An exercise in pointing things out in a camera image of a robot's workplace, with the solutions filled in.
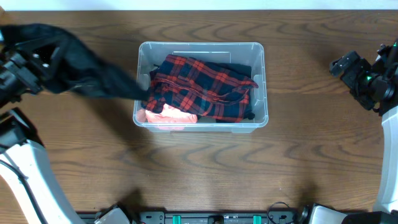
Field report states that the pink garment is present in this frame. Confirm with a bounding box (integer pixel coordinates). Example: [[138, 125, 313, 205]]
[[132, 104, 199, 132]]

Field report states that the clear plastic storage bin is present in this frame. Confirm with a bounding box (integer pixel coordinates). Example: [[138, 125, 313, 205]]
[[132, 42, 269, 133]]

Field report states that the red navy plaid shirt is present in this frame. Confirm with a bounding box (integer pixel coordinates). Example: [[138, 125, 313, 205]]
[[141, 54, 259, 124]]

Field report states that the navy garment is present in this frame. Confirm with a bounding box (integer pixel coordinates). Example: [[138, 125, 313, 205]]
[[203, 62, 258, 123]]

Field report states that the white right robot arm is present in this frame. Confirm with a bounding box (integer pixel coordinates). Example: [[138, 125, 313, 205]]
[[299, 42, 397, 224]]

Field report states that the looped black cable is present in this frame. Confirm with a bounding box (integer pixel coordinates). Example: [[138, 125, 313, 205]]
[[267, 200, 299, 224]]

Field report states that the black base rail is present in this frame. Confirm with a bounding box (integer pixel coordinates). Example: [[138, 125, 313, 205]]
[[77, 210, 312, 224]]

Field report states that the large black garment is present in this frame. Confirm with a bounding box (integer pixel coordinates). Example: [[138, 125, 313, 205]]
[[1, 24, 149, 100]]

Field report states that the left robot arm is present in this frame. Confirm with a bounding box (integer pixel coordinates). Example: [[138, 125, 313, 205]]
[[1, 44, 84, 223]]

